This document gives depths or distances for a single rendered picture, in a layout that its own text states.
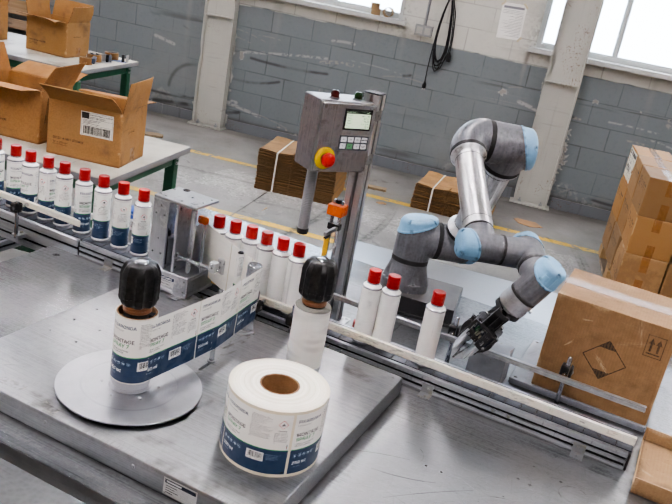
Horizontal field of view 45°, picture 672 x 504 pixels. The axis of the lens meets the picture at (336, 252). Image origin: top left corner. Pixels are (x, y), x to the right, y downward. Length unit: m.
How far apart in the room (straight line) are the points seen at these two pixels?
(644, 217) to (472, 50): 2.76
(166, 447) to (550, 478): 0.84
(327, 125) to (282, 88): 5.78
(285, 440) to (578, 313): 0.91
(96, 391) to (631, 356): 1.28
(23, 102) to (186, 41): 4.43
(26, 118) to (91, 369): 2.21
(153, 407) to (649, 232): 4.05
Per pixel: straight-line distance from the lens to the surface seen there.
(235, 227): 2.24
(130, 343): 1.70
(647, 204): 5.27
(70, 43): 6.18
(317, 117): 2.06
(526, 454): 1.96
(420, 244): 2.46
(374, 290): 2.06
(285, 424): 1.52
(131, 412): 1.70
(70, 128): 3.71
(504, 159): 2.23
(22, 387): 1.80
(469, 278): 2.90
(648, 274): 5.40
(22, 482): 2.63
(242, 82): 7.98
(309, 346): 1.85
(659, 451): 2.17
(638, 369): 2.16
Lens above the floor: 1.83
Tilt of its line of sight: 20 degrees down
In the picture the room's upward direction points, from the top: 11 degrees clockwise
